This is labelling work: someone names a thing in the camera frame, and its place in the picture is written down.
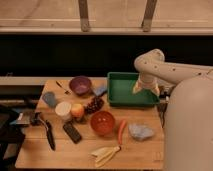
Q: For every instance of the green plastic tray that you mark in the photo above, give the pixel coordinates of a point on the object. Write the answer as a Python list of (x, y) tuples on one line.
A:
[(120, 91)]

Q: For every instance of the dark spoon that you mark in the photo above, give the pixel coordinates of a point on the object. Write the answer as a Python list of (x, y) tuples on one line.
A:
[(66, 91)]

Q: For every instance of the yellow banana peel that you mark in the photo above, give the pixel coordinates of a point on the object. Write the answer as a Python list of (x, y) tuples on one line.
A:
[(104, 154)]

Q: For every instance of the blue grey cup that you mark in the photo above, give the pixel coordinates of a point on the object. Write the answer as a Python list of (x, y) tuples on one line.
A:
[(49, 99)]

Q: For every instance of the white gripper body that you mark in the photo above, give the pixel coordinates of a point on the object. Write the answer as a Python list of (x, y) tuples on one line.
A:
[(146, 81)]

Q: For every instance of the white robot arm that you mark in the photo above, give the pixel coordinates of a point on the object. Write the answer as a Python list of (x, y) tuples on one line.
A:
[(188, 143)]

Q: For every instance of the white cup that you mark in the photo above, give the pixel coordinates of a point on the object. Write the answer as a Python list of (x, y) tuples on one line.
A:
[(63, 109)]

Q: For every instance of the crumpled blue cloth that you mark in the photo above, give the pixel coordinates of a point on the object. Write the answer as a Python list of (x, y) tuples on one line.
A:
[(140, 132)]

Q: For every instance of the black handled knife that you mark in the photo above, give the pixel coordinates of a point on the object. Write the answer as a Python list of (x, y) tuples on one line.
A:
[(49, 133)]

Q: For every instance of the dark object at table edge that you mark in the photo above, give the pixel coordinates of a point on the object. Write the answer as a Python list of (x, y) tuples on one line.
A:
[(26, 118)]

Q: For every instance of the black rectangular remote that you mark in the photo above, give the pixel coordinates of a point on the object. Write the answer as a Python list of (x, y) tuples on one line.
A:
[(72, 132)]

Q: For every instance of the bunch of dark grapes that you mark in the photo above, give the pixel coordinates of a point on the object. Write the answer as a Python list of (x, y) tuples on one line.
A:
[(94, 105)]

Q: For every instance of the blue sponge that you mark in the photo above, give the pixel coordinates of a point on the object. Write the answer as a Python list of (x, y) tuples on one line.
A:
[(99, 91)]

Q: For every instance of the red bowl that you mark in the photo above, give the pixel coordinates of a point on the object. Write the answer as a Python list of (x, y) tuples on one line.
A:
[(102, 123)]

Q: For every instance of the purple bowl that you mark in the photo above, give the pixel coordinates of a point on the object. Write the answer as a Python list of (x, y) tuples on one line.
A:
[(80, 85)]

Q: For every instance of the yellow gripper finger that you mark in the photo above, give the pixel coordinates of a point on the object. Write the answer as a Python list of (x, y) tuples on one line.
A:
[(157, 91), (136, 88)]

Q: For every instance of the red yellow apple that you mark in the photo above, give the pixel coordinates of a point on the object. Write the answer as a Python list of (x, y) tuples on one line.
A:
[(77, 110)]

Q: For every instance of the orange carrot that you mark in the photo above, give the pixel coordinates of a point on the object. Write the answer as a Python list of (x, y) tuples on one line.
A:
[(120, 131)]

